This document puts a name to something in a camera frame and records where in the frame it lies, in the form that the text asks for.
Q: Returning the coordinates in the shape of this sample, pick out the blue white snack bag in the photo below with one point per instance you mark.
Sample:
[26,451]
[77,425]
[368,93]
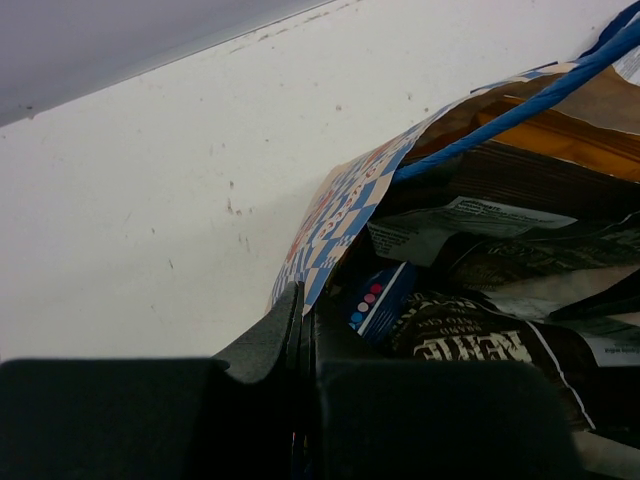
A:
[376,303]

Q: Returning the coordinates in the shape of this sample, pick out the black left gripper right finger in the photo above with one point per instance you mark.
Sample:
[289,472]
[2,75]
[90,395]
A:
[377,418]

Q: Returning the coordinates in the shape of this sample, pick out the dark brown chips bag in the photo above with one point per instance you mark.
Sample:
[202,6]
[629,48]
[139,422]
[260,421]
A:
[497,214]

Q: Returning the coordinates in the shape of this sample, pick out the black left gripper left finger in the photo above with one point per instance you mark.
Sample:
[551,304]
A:
[227,416]

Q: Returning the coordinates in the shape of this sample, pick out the brown kettle chips bag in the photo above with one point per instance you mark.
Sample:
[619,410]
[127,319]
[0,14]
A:
[593,364]

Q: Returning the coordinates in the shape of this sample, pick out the blue checkered paper bag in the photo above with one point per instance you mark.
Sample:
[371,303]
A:
[592,88]

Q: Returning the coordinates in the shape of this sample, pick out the orange brown snack bag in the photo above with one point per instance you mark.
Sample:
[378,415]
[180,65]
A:
[556,135]

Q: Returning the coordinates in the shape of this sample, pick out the dark blue snack bag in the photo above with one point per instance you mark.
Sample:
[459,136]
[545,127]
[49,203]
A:
[628,67]

